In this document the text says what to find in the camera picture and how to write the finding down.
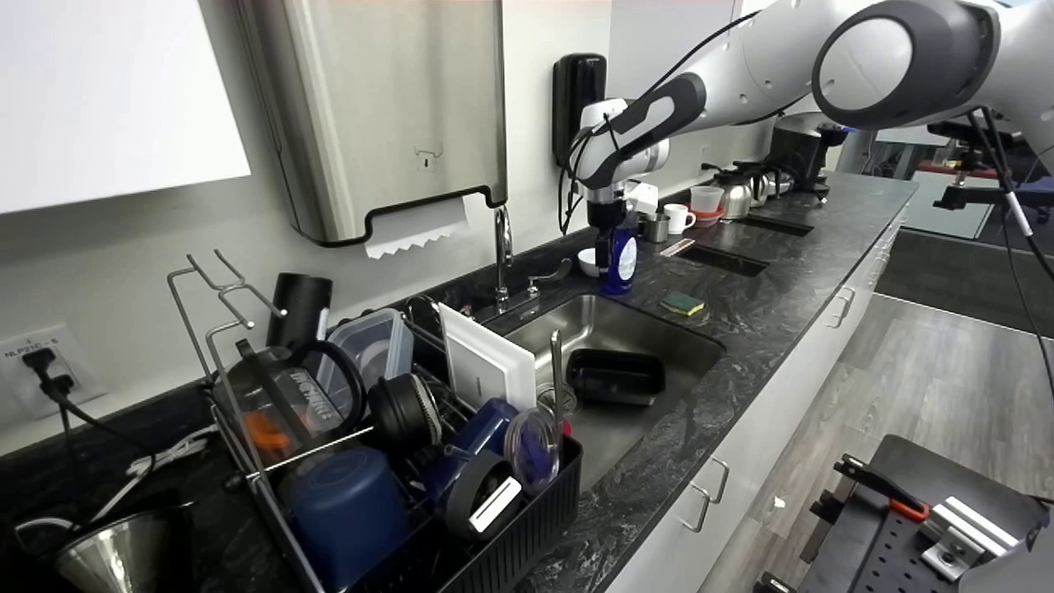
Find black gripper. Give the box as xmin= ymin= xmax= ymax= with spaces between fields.
xmin=582 ymin=184 xmax=633 ymax=271

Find dark floor mat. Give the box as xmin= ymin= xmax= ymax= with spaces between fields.
xmin=875 ymin=228 xmax=1054 ymax=341

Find steel funnel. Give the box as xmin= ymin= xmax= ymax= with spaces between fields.
xmin=52 ymin=505 xmax=199 ymax=593

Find black dish rack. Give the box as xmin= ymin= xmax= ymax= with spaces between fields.
xmin=164 ymin=249 xmax=586 ymax=593

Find black wall soap dispenser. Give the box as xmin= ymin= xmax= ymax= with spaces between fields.
xmin=549 ymin=51 xmax=608 ymax=173

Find black plastic food container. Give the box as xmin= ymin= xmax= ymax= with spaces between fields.
xmin=563 ymin=348 xmax=668 ymax=411

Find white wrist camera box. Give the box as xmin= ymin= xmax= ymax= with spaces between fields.
xmin=622 ymin=180 xmax=664 ymax=218

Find black cylinder cup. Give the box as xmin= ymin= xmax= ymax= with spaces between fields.
xmin=264 ymin=271 xmax=337 ymax=356

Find black plug with cable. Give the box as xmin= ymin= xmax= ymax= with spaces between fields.
xmin=19 ymin=348 xmax=151 ymax=464

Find white paper towel sheet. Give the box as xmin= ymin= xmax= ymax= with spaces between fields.
xmin=361 ymin=195 xmax=488 ymax=264

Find black counter mat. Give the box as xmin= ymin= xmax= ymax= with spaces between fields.
xmin=678 ymin=242 xmax=772 ymax=281
xmin=736 ymin=208 xmax=817 ymax=242

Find orange handled black tool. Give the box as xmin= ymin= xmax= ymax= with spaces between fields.
xmin=835 ymin=454 xmax=934 ymax=527

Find white wall outlet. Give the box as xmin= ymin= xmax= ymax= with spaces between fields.
xmin=0 ymin=323 xmax=108 ymax=429

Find black perforated table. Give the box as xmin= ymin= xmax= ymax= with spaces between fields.
xmin=753 ymin=431 xmax=1054 ymax=593

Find blue round lid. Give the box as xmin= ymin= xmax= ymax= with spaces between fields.
xmin=503 ymin=407 xmax=566 ymax=496

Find large blue cup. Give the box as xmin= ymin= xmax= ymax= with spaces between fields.
xmin=275 ymin=443 xmax=411 ymax=593

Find chrome gooseneck faucet spout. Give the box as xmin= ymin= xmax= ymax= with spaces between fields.
xmin=488 ymin=204 xmax=521 ymax=323

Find chrome tap handle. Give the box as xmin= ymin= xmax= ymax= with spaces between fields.
xmin=524 ymin=264 xmax=578 ymax=304

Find small blue cup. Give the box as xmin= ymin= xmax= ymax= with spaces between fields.
xmin=425 ymin=395 xmax=521 ymax=499

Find blue dish soap bottle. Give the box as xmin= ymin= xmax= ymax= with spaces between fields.
xmin=598 ymin=218 xmax=641 ymax=297

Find white mug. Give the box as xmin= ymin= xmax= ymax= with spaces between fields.
xmin=661 ymin=203 xmax=701 ymax=242

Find stainless steel sink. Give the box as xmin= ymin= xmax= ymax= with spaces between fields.
xmin=482 ymin=295 xmax=731 ymax=490

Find black round lid white label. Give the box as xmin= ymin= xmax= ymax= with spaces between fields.
xmin=443 ymin=452 xmax=528 ymax=542

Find green yellow sponge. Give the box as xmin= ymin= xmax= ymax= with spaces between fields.
xmin=656 ymin=290 xmax=712 ymax=323

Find steel paper towel dispenser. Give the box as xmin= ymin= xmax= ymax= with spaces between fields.
xmin=248 ymin=0 xmax=511 ymax=249

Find white square board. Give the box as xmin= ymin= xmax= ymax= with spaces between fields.
xmin=427 ymin=300 xmax=539 ymax=416

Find black camera stand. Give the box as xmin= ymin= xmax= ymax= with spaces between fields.
xmin=928 ymin=114 xmax=1054 ymax=216

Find clear measuring cup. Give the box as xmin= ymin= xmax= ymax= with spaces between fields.
xmin=687 ymin=183 xmax=731 ymax=228

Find clear container blue rim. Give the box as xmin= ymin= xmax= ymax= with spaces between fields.
xmin=326 ymin=307 xmax=418 ymax=395

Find white upper cabinet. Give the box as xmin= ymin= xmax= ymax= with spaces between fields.
xmin=0 ymin=0 xmax=255 ymax=218

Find black coffee machine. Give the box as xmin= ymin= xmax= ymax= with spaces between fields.
xmin=763 ymin=114 xmax=857 ymax=203

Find white cable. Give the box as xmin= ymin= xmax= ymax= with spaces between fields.
xmin=14 ymin=421 xmax=225 ymax=539

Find clear jar black rim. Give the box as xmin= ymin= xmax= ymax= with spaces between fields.
xmin=212 ymin=341 xmax=372 ymax=473

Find white lower cabinets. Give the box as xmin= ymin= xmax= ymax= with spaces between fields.
xmin=605 ymin=218 xmax=916 ymax=593

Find small steel kettle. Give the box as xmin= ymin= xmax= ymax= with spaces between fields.
xmin=718 ymin=180 xmax=762 ymax=223

